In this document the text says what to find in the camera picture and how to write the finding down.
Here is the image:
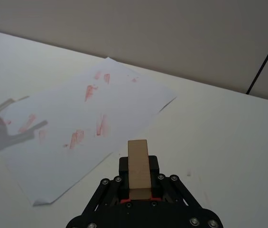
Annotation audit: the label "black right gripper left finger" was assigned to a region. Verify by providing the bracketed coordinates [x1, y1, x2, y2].
[85, 156, 130, 211]

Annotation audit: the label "white paper sheet, red marks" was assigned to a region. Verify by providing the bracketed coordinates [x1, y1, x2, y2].
[0, 57, 178, 206]

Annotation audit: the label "pale wooden block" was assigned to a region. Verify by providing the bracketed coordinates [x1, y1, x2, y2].
[127, 139, 152, 200]

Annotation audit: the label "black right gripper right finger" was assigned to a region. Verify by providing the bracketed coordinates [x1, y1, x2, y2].
[148, 154, 203, 209]

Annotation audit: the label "thin black cable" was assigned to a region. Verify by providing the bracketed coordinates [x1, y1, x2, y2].
[245, 22, 268, 95]

